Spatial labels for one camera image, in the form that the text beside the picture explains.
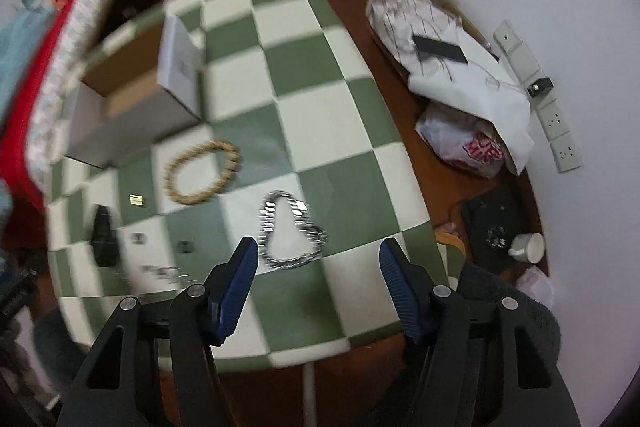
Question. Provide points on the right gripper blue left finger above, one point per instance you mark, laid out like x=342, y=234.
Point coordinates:
x=232, y=282

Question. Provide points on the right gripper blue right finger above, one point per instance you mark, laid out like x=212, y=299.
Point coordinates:
x=409, y=286

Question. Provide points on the black fitness band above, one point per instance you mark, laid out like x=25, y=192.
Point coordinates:
x=103, y=240

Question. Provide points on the white mug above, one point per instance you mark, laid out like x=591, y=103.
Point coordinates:
x=528, y=248

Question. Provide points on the small gold earring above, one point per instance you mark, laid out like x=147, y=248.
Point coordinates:
x=136, y=200

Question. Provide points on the red white plastic bag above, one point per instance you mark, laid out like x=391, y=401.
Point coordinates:
x=461, y=140

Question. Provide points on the green white checkered tablecloth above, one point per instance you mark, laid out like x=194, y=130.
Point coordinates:
x=289, y=106

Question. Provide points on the white power strip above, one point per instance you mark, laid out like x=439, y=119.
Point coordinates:
x=525, y=67

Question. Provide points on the white cardboard box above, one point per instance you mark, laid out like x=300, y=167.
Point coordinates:
x=142, y=93

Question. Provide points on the red bed sheet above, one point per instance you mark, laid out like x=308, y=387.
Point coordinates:
x=15, y=184

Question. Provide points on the black smartphone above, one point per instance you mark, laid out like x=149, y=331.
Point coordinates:
x=428, y=47

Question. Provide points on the checkered grey white mattress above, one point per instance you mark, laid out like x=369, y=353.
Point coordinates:
x=69, y=40

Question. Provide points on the black charger plug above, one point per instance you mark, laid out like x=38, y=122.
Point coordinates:
x=539, y=87

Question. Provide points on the white patterned bag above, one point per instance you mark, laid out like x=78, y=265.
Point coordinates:
x=477, y=115

